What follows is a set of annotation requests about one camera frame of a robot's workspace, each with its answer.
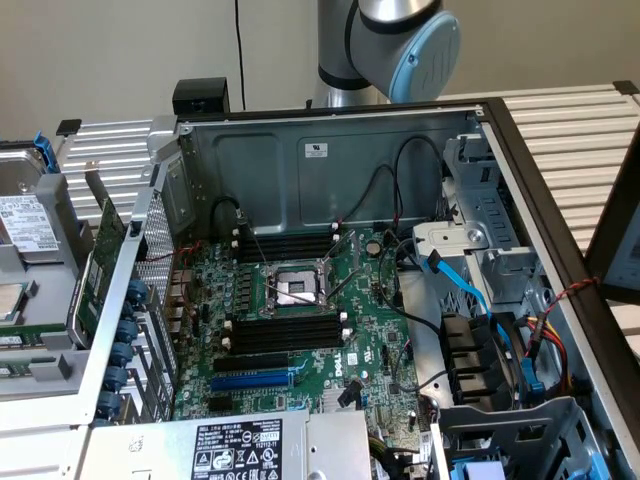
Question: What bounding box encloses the black RAM slot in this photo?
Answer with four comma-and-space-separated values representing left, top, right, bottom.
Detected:
237, 246, 338, 265
229, 322, 346, 339
237, 227, 335, 244
227, 337, 348, 356
237, 233, 336, 250
237, 240, 337, 257
228, 329, 347, 347
230, 314, 345, 331

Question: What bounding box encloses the thin metal locking lever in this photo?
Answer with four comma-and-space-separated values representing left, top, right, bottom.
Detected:
326, 270, 361, 304
246, 227, 275, 275

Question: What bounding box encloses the CPU socket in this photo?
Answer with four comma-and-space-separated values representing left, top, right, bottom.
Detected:
263, 261, 332, 317

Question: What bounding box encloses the green motherboard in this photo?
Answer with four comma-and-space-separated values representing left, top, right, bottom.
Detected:
172, 227, 427, 437

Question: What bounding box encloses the open grey PC case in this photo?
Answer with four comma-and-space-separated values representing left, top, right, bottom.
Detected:
0, 97, 640, 480

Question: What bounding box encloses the long black expansion slot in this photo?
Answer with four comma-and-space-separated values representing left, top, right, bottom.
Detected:
213, 352, 291, 374

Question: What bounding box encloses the black plug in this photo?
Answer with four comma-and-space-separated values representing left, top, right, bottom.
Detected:
339, 379, 363, 408

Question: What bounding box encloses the blue expansion slot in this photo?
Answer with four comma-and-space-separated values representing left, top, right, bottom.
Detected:
209, 371, 295, 393

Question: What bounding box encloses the silver heat sink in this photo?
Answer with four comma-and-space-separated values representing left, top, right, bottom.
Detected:
322, 387, 366, 414

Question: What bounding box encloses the grey metal disk bay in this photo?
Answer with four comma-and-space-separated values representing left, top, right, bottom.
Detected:
412, 133, 547, 306

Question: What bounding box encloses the black fan shroud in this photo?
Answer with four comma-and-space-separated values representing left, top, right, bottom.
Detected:
438, 312, 526, 407

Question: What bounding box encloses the black box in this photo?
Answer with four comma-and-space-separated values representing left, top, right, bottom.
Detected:
172, 77, 232, 116

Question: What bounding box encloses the green graphics card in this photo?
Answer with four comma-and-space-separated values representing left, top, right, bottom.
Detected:
66, 159, 130, 352

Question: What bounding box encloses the grey drive cage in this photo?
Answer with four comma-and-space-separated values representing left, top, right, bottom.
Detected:
432, 396, 619, 480

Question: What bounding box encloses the blue plastic latch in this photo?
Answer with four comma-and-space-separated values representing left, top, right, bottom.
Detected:
519, 357, 547, 404

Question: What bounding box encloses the silver power supply with label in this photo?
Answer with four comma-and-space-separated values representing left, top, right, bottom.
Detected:
79, 409, 372, 480

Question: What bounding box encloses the blue plastic part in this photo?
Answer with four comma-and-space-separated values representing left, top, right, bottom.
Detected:
451, 459, 507, 480

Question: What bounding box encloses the dark monitor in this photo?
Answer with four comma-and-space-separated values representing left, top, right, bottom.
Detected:
584, 122, 640, 307

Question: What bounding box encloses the silver hard disk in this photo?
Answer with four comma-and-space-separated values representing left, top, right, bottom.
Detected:
0, 146, 67, 265

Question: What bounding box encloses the silver CPU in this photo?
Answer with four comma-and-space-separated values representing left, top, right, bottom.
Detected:
0, 282, 27, 324

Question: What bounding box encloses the black looped wire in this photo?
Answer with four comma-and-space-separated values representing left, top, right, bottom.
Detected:
360, 164, 398, 227
393, 135, 447, 227

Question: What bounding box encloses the black wire with plug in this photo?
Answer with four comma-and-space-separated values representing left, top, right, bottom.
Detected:
210, 196, 248, 242

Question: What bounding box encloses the light blue flat wire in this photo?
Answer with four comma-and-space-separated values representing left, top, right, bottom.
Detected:
423, 251, 509, 351

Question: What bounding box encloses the thin red wire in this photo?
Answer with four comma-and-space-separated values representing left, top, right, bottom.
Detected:
142, 241, 205, 265

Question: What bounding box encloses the black camera cable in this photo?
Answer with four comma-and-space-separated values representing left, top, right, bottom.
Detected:
233, 0, 247, 111

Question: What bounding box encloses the yellow red power wire bundle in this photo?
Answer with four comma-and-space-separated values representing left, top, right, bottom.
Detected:
519, 313, 574, 399

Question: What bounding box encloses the red black twisted wire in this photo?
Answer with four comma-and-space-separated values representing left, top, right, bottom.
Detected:
542, 277, 602, 314

